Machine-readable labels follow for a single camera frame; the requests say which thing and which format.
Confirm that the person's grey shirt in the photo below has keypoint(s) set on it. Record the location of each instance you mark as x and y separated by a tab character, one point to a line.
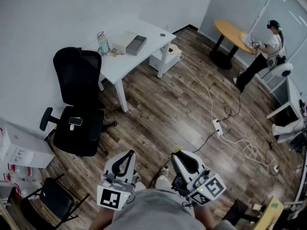
153	212

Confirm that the person's left shoe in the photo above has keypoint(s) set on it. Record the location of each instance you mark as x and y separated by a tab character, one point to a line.
137	177

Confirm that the grey box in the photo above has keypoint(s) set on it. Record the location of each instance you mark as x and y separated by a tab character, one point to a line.
136	45

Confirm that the white drawer cabinet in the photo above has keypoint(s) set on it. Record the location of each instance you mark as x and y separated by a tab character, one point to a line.
156	62

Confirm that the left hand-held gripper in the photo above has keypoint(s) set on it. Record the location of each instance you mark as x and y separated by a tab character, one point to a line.
110	198

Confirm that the white side table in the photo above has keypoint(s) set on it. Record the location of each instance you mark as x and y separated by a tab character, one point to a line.
292	95

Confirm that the person's right shoe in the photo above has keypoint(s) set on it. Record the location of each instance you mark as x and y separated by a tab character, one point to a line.
164	171

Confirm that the black stool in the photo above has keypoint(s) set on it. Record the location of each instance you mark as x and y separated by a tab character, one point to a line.
236	212

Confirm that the small black screen device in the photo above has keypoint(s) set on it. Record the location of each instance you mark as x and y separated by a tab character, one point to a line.
178	184

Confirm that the white round device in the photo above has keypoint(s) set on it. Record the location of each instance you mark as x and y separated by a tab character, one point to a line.
283	69

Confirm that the round wooden table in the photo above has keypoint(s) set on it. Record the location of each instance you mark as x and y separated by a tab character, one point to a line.
227	30

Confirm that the person's left forearm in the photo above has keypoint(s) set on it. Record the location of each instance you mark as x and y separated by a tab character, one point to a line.
100	220

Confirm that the white rectangular desk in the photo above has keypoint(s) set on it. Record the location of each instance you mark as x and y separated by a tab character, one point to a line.
115	66

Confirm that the person's right forearm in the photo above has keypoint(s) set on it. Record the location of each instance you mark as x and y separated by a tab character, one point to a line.
202	218

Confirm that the yellow and white packet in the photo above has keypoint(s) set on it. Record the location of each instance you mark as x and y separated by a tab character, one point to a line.
245	38

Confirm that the black office chair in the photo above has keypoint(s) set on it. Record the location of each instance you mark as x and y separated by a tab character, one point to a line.
76	80

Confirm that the black smartphone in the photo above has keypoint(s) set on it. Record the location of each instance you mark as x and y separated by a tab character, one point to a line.
75	121

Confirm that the black folding chair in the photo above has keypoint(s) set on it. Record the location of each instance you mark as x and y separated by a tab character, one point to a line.
55	198

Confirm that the yellowish cardboard box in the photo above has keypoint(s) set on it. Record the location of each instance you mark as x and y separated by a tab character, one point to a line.
269	214

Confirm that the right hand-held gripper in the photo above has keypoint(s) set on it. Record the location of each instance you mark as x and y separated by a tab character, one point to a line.
211	187

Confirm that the person's shoe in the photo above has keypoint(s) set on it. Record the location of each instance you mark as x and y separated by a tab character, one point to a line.
164	171
137	177

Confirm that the white power strip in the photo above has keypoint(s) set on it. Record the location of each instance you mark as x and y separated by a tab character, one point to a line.
217	127

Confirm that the cartoon boy plush toy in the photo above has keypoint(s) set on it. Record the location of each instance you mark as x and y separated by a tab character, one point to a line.
102	44

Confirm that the pack of plastic bottles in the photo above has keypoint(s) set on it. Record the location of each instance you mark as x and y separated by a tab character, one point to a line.
21	178

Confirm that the person's light trousers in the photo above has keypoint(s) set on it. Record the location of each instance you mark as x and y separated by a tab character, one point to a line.
163	182

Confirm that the small white charger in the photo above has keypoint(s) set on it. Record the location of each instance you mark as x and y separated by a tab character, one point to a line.
72	127

